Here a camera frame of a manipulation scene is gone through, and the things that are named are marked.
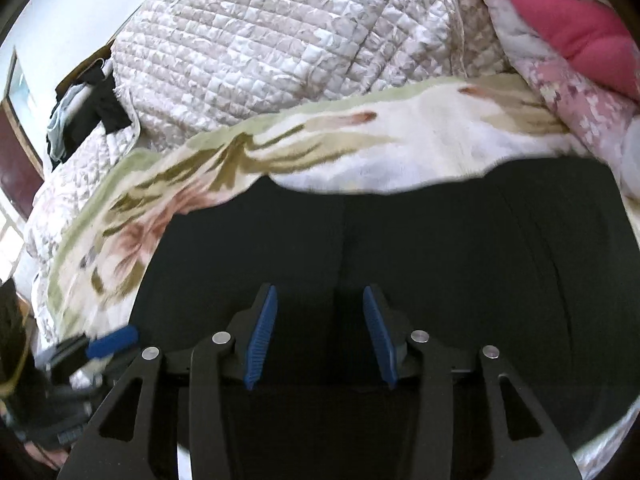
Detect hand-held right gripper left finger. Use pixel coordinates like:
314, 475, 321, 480
57, 283, 279, 480

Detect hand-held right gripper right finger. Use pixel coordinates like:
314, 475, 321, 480
362, 283, 584, 480

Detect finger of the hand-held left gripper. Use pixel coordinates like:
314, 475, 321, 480
50, 325, 140, 376

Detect black pants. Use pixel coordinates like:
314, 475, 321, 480
127, 152, 634, 480

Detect person's left hand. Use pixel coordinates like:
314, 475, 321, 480
22, 437, 69, 470

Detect cream floral fleece blanket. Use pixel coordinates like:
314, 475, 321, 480
37, 77, 639, 480

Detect dark wooden door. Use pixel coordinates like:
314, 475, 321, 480
0, 47, 47, 222

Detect light blue cloth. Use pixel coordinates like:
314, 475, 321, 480
47, 85, 84, 157

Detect pile of dark clothes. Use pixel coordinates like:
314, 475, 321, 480
47, 59, 134, 162

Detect pink floral comforter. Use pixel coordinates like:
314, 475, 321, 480
472, 0, 640, 182

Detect white quilted floral bedspread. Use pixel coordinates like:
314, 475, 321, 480
12, 0, 516, 322

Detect pink pillow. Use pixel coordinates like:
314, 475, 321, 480
510, 0, 640, 99

